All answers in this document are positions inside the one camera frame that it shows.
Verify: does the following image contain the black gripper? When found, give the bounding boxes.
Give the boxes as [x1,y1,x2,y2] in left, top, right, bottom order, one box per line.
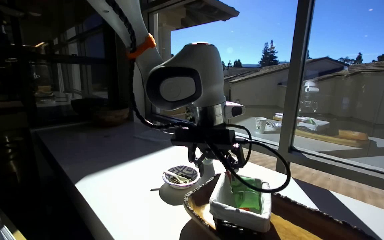
[187,140,250,174]

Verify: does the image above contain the wooden tray dark rim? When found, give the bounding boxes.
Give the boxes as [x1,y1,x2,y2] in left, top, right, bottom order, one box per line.
[183,172,379,240]

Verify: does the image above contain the pale stick in bowl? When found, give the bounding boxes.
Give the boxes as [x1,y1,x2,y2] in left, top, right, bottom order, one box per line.
[167,170,193,186]

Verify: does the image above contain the small white patterned bowl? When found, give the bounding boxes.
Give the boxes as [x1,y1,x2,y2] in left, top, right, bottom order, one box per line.
[162,164,202,192]

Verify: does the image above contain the green snack packet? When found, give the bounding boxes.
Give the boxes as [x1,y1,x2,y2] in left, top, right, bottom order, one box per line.
[229,174,265,215]

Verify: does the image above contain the wooden bowl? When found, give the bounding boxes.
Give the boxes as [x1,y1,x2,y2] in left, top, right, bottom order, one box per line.
[90,106,133,127]

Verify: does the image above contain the beige building outside window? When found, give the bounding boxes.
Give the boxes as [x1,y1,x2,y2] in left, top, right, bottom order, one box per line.
[223,56,384,131]

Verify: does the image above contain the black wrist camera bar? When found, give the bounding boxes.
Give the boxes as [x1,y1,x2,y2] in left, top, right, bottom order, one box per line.
[170,126,238,146]

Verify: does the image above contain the grey window frame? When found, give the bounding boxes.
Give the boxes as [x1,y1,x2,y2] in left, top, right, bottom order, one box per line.
[141,0,384,198]

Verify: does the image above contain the orange cable strap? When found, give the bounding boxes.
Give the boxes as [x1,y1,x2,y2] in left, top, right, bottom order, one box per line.
[127,32,159,62]

